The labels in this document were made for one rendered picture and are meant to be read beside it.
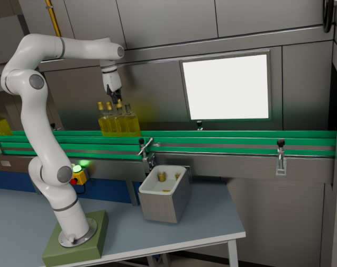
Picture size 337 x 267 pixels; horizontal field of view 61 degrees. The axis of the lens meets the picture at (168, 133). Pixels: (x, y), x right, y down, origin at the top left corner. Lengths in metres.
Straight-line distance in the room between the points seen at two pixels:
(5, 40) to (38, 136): 3.01
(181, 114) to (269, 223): 0.85
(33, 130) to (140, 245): 0.71
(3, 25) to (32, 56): 2.91
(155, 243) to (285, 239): 0.87
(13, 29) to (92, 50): 2.80
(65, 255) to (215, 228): 0.71
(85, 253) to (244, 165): 0.85
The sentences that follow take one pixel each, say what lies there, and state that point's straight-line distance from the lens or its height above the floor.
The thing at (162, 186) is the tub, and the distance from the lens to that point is 1.46.
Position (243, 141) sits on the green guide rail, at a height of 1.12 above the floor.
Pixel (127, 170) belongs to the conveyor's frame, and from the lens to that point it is 1.56.
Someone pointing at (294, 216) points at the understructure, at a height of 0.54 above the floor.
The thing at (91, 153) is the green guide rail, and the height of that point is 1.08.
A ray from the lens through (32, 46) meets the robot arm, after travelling 1.28.
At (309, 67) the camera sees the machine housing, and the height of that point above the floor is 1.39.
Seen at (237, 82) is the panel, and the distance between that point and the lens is 1.45.
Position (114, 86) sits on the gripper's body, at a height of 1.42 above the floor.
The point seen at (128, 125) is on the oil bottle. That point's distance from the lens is 1.57.
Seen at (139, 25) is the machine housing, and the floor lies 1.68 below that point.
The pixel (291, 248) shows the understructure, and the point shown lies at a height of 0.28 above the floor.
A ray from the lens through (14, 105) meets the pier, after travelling 4.64.
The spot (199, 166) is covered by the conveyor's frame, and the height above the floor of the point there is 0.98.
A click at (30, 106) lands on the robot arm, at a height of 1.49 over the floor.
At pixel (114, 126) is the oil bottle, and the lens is 1.62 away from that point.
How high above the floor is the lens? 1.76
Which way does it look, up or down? 24 degrees down
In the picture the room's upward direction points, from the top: 11 degrees counter-clockwise
